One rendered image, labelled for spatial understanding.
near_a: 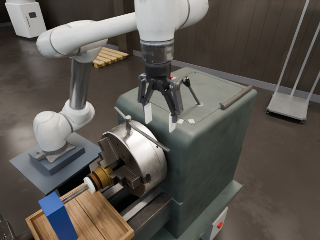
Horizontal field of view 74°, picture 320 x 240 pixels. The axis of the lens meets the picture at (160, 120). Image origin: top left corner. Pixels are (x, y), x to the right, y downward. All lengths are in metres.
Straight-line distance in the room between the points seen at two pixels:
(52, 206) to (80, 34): 0.59
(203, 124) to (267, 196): 1.61
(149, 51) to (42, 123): 0.94
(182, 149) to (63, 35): 0.60
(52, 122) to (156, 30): 0.98
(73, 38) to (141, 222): 0.78
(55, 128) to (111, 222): 0.66
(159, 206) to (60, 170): 0.70
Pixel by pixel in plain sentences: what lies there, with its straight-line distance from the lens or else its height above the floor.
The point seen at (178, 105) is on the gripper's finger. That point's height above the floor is 1.44.
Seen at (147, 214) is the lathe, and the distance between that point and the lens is 1.05.
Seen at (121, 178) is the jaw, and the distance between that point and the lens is 0.86.
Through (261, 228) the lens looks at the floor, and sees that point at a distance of 2.17.
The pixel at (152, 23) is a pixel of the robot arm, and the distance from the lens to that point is 0.55.
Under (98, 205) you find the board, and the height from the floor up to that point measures 0.88.
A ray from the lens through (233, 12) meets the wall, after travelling 4.22.
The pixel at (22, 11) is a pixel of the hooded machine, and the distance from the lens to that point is 7.90.
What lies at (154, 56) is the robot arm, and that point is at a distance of 0.57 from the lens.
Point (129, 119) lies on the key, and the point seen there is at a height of 1.32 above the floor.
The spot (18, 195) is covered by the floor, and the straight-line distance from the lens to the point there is 2.56.
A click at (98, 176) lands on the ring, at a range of 0.88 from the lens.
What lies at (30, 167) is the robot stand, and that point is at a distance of 1.60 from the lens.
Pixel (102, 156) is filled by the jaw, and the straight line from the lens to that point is 0.90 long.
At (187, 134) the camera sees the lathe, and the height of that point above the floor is 1.25.
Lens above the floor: 1.77
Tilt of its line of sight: 35 degrees down
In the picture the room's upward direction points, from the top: straight up
